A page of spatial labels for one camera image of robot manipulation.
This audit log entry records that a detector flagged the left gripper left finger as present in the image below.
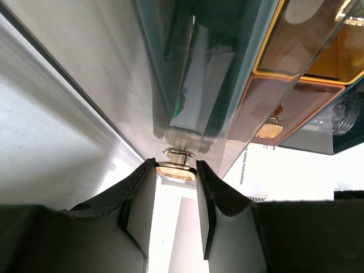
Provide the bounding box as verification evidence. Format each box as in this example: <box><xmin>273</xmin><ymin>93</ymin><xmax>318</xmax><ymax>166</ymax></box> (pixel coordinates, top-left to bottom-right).
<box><xmin>1</xmin><ymin>159</ymin><xmax>156</xmax><ymax>272</ymax></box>

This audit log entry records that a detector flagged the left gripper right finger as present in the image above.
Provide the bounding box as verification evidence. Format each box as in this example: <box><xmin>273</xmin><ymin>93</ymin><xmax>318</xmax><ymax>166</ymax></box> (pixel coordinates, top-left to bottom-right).
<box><xmin>196</xmin><ymin>160</ymin><xmax>363</xmax><ymax>272</ymax></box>

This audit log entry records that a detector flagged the green black highlighter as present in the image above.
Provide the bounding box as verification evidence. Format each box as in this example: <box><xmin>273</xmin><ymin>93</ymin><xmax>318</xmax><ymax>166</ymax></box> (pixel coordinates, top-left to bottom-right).
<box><xmin>170</xmin><ymin>24</ymin><xmax>234</xmax><ymax>135</ymax></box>

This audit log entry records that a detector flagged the teal drawer organizer box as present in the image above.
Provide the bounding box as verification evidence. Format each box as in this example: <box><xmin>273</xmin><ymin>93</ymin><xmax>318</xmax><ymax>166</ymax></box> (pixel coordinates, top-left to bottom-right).
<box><xmin>132</xmin><ymin>0</ymin><xmax>364</xmax><ymax>190</ymax></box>

